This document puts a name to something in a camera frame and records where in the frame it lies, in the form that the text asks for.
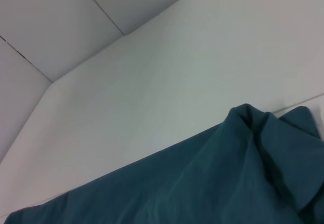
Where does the teal t-shirt with FREE print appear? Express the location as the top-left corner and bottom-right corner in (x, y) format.
(4, 103), (324, 224)

